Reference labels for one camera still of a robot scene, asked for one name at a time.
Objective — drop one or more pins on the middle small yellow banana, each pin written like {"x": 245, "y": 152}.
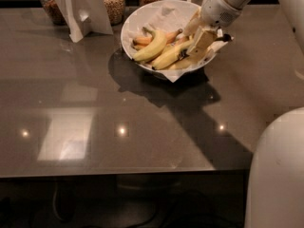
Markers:
{"x": 177, "y": 42}

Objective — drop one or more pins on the bottom yellow banana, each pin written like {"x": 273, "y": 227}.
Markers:
{"x": 184, "y": 63}

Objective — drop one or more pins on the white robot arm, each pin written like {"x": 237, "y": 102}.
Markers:
{"x": 275, "y": 195}

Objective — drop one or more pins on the left glass nut jar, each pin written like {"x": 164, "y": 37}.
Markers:
{"x": 53, "y": 12}

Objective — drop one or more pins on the left curved yellow banana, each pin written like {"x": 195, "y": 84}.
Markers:
{"x": 154, "y": 48}

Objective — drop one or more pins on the long front yellow banana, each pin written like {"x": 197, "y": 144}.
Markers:
{"x": 177, "y": 53}

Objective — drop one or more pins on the back orange-yellow banana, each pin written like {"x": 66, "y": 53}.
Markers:
{"x": 145, "y": 40}

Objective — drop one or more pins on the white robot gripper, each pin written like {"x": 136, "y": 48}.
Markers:
{"x": 218, "y": 9}

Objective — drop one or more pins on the left white card stand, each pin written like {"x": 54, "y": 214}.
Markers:
{"x": 85, "y": 16}

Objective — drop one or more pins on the middle glass cereal jar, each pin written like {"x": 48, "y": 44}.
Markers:
{"x": 115, "y": 10}

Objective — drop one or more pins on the white ceramic bowl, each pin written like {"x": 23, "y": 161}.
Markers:
{"x": 139, "y": 19}

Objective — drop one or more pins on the white paper liner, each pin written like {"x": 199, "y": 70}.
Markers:
{"x": 167, "y": 18}

